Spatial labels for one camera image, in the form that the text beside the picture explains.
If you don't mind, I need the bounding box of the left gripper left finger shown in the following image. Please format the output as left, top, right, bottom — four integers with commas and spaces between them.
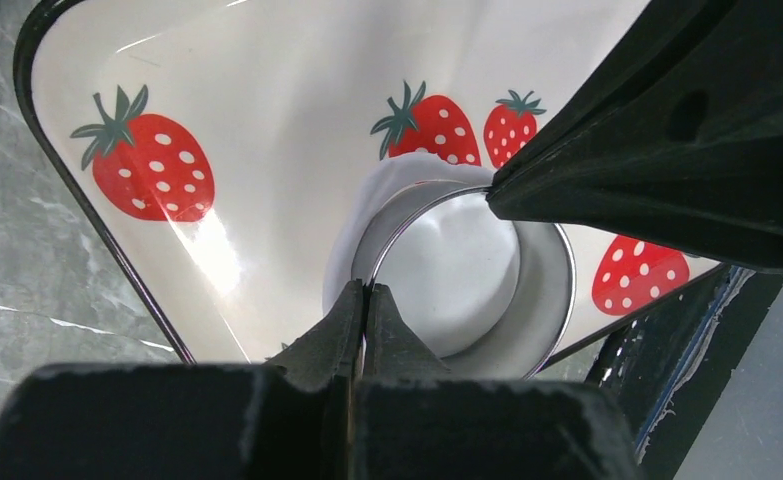
0, 281, 365, 479

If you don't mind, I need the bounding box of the round metal cutter ring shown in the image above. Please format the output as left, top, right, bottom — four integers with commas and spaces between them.
349, 180, 578, 382

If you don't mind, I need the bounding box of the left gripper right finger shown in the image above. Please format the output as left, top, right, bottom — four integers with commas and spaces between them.
351, 284, 643, 479

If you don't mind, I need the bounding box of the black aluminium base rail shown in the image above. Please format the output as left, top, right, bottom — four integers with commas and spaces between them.
586, 265, 783, 479

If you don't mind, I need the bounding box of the white dough ball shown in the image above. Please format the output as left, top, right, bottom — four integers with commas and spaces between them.
322, 152, 521, 357

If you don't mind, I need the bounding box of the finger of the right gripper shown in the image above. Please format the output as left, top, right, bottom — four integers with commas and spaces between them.
487, 1, 783, 273

